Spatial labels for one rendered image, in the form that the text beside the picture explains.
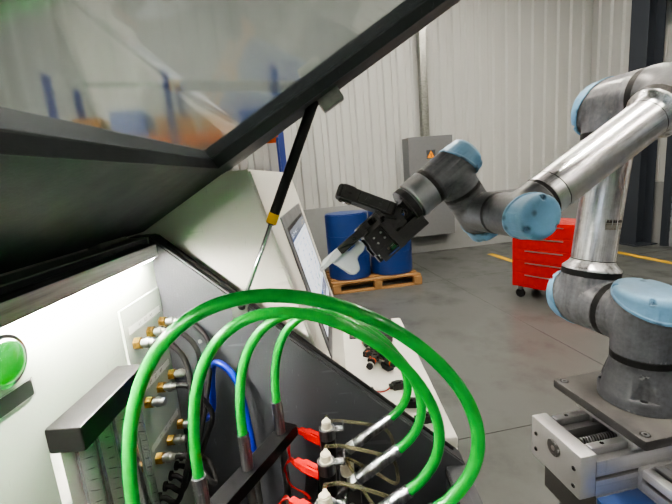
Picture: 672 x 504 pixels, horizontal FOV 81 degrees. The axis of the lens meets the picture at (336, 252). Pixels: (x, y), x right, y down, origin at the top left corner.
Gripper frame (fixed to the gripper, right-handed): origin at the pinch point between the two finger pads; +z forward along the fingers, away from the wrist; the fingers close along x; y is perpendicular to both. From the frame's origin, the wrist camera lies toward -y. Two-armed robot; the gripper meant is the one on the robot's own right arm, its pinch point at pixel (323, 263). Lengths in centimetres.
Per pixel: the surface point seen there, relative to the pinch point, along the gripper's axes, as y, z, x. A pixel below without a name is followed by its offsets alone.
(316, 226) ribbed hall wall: -62, -49, 612
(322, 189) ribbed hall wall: -103, -98, 600
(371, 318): 7.4, 0.8, -35.3
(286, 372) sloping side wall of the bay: 10.9, 18.4, 1.4
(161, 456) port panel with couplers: 6.7, 40.2, -7.1
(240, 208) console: -17.3, 4.9, -1.6
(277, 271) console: -4.4, 7.4, 1.0
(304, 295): 1.5, 4.2, -35.5
